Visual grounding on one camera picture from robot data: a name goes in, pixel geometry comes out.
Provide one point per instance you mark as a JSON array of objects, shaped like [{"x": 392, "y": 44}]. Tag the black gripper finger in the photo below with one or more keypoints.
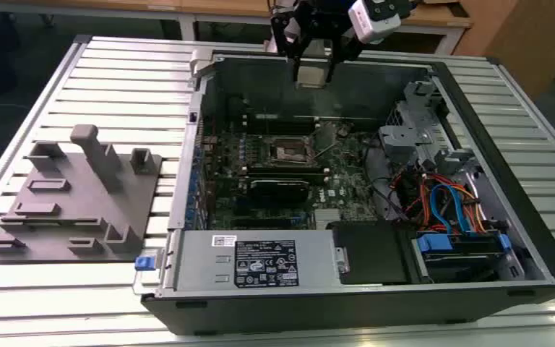
[
  {"x": 290, "y": 47},
  {"x": 345, "y": 48}
]

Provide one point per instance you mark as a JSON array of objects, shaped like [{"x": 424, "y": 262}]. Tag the silver square CPU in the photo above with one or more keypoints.
[{"x": 313, "y": 77}]

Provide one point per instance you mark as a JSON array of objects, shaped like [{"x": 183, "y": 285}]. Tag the CPU socket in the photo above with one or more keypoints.
[{"x": 290, "y": 152}]

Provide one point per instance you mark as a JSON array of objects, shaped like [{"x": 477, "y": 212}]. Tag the grey metal drive cage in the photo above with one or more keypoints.
[{"x": 404, "y": 135}]

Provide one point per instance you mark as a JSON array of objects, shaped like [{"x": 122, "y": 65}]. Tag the green motherboard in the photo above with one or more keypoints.
[{"x": 345, "y": 180}]

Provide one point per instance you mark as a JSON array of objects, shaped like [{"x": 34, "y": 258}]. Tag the black graphics card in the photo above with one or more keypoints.
[{"x": 280, "y": 191}]

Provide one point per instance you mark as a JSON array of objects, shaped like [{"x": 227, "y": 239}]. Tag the wooden cabinet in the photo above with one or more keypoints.
[{"x": 539, "y": 36}]

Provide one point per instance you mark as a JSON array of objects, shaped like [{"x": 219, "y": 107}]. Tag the small silver heat sink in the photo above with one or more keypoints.
[{"x": 330, "y": 215}]

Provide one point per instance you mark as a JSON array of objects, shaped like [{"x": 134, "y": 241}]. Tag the black optical drive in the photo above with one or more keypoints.
[{"x": 374, "y": 253}]

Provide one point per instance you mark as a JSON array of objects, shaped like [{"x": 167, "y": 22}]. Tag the hard disk in blue carrier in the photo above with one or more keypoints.
[{"x": 434, "y": 244}]

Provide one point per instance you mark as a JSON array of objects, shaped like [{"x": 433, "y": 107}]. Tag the grey parts rack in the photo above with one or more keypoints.
[{"x": 85, "y": 202}]

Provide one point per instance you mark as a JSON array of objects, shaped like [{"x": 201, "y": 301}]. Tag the silver power supply unit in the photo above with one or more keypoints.
[{"x": 201, "y": 260}]

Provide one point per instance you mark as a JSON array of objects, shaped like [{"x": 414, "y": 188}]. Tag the blue case latch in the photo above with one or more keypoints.
[{"x": 143, "y": 264}]

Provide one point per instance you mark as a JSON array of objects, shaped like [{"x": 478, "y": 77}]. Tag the black open PC case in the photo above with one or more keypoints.
[{"x": 306, "y": 314}]

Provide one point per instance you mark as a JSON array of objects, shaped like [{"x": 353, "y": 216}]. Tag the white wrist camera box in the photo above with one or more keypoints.
[{"x": 372, "y": 21}]

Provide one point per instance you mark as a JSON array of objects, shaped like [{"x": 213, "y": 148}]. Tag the wooden desk white frame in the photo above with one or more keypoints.
[{"x": 441, "y": 20}]

